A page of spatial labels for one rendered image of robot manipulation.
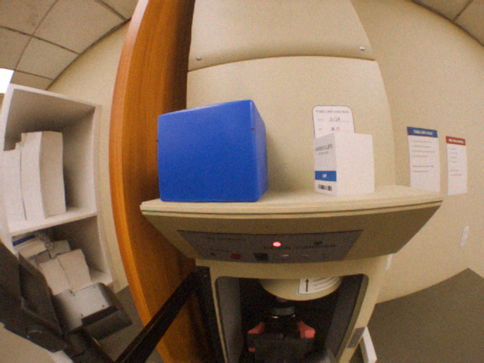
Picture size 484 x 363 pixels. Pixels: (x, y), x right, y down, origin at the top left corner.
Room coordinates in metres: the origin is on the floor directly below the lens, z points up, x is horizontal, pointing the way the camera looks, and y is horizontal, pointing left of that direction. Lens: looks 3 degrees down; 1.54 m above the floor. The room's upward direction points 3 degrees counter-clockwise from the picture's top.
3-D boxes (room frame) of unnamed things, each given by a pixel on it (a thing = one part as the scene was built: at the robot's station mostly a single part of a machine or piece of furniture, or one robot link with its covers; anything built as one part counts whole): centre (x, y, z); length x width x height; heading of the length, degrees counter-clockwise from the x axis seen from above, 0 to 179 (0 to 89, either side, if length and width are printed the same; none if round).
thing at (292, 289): (0.35, -0.11, 1.34); 0.18 x 0.18 x 0.05
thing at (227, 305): (0.38, -0.10, 1.19); 0.26 x 0.24 x 0.35; 77
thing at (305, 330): (0.30, -0.10, 1.18); 0.09 x 0.07 x 0.07; 170
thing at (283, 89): (0.38, -0.10, 1.33); 0.32 x 0.25 x 0.77; 77
